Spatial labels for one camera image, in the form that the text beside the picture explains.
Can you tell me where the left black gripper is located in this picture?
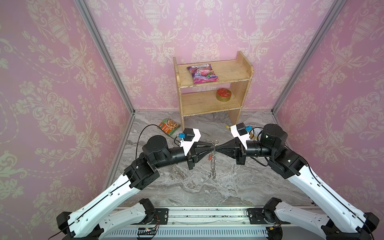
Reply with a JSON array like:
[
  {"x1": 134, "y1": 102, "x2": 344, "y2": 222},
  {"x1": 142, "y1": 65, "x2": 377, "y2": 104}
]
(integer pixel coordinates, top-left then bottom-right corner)
[{"x1": 153, "y1": 139, "x2": 214, "y2": 170}]

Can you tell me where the metal ring plate with keyrings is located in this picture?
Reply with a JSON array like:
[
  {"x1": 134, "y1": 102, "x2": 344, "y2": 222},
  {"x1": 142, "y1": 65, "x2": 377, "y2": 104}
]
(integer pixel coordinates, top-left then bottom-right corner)
[{"x1": 209, "y1": 140, "x2": 219, "y2": 179}]

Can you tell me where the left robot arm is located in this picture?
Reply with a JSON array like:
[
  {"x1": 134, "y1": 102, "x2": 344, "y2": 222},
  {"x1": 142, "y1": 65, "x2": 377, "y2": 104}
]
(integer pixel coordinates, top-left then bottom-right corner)
[{"x1": 57, "y1": 135, "x2": 214, "y2": 240}]

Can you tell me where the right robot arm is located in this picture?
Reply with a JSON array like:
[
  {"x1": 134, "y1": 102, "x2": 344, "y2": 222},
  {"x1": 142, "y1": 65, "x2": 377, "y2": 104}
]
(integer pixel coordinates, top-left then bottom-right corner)
[{"x1": 216, "y1": 123, "x2": 380, "y2": 240}]

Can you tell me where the green orange soup packet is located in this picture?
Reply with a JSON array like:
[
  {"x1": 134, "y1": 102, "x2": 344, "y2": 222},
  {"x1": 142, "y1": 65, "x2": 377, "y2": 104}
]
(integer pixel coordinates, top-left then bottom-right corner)
[{"x1": 159, "y1": 118, "x2": 181, "y2": 136}]

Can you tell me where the round red-lid tin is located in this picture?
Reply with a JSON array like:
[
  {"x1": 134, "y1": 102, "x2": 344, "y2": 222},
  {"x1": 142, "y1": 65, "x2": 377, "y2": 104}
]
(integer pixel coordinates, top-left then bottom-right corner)
[{"x1": 216, "y1": 88, "x2": 232, "y2": 103}]

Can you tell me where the wooden two-tier shelf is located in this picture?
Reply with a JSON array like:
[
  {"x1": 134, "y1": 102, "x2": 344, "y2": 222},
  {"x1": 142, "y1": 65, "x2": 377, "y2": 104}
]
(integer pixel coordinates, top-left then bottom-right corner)
[{"x1": 173, "y1": 51, "x2": 254, "y2": 129}]

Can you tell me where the purple snack bag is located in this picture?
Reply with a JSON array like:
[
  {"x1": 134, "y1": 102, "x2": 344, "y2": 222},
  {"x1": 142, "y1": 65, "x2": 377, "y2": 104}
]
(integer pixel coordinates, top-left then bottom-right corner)
[{"x1": 187, "y1": 64, "x2": 219, "y2": 85}]

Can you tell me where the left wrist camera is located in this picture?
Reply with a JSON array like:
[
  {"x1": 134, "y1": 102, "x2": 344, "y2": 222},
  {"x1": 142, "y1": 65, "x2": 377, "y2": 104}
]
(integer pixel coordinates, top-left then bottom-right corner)
[{"x1": 179, "y1": 128, "x2": 201, "y2": 156}]

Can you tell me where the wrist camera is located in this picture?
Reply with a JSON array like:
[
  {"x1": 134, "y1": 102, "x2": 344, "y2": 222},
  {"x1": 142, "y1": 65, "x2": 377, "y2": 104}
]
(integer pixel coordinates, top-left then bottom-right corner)
[
  {"x1": 179, "y1": 128, "x2": 201, "y2": 156},
  {"x1": 230, "y1": 123, "x2": 251, "y2": 150}
]

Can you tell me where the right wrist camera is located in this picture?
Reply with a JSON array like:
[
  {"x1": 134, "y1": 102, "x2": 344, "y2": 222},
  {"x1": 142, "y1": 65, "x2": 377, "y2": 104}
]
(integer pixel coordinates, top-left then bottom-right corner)
[{"x1": 230, "y1": 123, "x2": 251, "y2": 150}]

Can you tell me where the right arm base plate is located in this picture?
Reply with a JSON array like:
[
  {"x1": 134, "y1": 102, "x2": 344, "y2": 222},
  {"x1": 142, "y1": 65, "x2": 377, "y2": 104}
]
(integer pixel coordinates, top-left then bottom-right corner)
[{"x1": 246, "y1": 208, "x2": 290, "y2": 225}]

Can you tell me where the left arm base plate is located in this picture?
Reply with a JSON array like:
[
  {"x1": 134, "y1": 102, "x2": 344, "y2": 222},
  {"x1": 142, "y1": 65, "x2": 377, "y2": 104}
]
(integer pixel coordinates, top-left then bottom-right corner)
[{"x1": 128, "y1": 208, "x2": 169, "y2": 226}]

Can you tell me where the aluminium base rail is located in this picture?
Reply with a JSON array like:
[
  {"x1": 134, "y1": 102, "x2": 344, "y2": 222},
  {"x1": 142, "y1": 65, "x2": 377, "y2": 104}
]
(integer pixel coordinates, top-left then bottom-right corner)
[{"x1": 105, "y1": 206, "x2": 320, "y2": 240}]

